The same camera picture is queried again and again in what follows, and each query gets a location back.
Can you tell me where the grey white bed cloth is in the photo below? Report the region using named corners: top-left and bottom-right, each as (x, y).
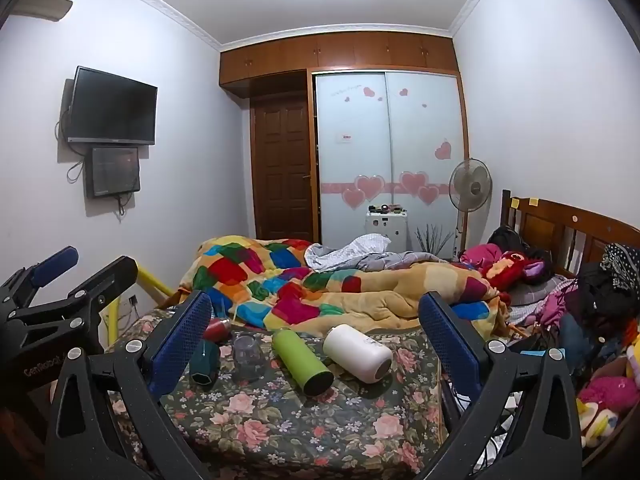
top-left (304, 233), bottom-right (452, 274)

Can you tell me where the wooden overhead cabinet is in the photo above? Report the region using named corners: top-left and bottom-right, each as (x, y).
top-left (218, 31), bottom-right (461, 100)

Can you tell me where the white bottle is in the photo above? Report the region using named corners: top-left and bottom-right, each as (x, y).
top-left (322, 324), bottom-right (394, 382)

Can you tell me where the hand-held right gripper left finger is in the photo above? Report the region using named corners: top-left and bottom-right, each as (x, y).
top-left (46, 290), bottom-right (213, 480)

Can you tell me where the standing fan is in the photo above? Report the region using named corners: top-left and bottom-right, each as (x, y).
top-left (448, 158), bottom-right (494, 262)

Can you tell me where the wall air conditioner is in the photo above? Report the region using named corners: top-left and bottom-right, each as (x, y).
top-left (14, 0), bottom-right (74, 21)

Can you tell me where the colourful patchwork blanket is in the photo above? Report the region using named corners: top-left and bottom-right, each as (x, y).
top-left (176, 235), bottom-right (512, 335)

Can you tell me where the wall-mounted black television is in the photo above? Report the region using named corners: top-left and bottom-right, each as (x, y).
top-left (66, 65), bottom-right (159, 147)

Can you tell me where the floral bed sheet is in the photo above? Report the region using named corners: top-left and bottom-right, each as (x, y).
top-left (106, 309), bottom-right (452, 480)

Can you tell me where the yellow rail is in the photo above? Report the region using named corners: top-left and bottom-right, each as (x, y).
top-left (102, 257), bottom-right (177, 352)

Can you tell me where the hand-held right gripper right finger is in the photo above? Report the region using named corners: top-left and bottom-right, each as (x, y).
top-left (414, 290), bottom-right (584, 480)

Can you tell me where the wooden headboard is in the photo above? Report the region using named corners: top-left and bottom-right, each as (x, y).
top-left (501, 189), bottom-right (640, 287)

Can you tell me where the pink cloth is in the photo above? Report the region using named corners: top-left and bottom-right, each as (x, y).
top-left (459, 243), bottom-right (504, 269)

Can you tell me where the pile of dark clothes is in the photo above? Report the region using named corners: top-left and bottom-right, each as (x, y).
top-left (559, 260), bottom-right (640, 363)

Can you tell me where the yellow white plush toy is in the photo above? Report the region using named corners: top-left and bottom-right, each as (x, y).
top-left (575, 400), bottom-right (622, 449)

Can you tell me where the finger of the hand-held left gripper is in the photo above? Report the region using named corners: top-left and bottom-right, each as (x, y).
top-left (7, 255), bottom-right (139, 348)
top-left (0, 246), bottom-right (80, 317)

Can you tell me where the black patterned cloth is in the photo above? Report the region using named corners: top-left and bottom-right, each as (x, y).
top-left (599, 243), bottom-right (640, 292)

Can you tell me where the black bag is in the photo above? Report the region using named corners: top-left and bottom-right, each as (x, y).
top-left (487, 225), bottom-right (527, 257)

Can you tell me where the small wall-mounted monitor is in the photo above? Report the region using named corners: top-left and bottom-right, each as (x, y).
top-left (85, 145), bottom-right (141, 199)

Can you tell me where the wardrobe with heart stickers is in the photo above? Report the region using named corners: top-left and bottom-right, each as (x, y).
top-left (312, 68), bottom-right (470, 262)

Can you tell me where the clear glass cup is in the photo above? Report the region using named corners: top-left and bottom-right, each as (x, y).
top-left (232, 335), bottom-right (267, 382)

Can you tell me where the red cup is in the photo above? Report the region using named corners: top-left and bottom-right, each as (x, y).
top-left (202, 317), bottom-right (232, 343)

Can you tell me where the dark green cup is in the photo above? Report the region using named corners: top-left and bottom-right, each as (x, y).
top-left (189, 339), bottom-right (220, 390)

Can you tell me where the red plush toy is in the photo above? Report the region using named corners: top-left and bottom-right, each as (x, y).
top-left (479, 251), bottom-right (547, 292)

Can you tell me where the black television cable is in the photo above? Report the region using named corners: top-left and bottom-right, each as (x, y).
top-left (58, 77), bottom-right (83, 186)

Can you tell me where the green bottle black cap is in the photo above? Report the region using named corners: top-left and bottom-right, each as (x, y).
top-left (271, 328), bottom-right (334, 396)

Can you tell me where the white small cabinet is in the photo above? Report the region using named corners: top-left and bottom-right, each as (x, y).
top-left (364, 209), bottom-right (409, 252)

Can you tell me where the pink plush toy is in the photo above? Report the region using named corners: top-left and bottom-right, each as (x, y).
top-left (577, 374), bottom-right (640, 414)

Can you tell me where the brown wooden door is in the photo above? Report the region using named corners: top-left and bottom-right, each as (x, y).
top-left (249, 71), bottom-right (315, 242)

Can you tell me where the dried plant bundle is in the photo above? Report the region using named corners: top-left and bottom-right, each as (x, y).
top-left (414, 224), bottom-right (454, 264)

